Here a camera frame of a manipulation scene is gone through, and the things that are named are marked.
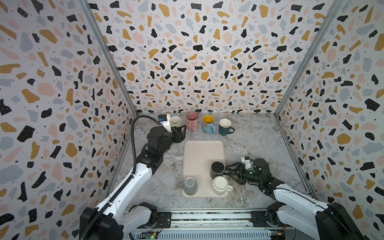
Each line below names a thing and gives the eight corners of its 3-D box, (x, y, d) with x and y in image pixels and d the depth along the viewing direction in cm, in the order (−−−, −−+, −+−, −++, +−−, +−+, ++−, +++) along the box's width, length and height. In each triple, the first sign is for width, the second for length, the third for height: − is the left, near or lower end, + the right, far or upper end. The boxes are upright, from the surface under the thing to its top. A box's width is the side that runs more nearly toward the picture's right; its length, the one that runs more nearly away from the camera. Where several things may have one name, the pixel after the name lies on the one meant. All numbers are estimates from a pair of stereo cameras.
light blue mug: (202, 137, 110) (202, 126, 101) (202, 125, 117) (202, 115, 108) (214, 137, 110) (216, 126, 101) (213, 126, 117) (215, 115, 108)
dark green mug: (218, 138, 110) (220, 127, 101) (217, 129, 115) (219, 118, 106) (231, 138, 110) (234, 128, 101) (230, 129, 115) (232, 118, 106)
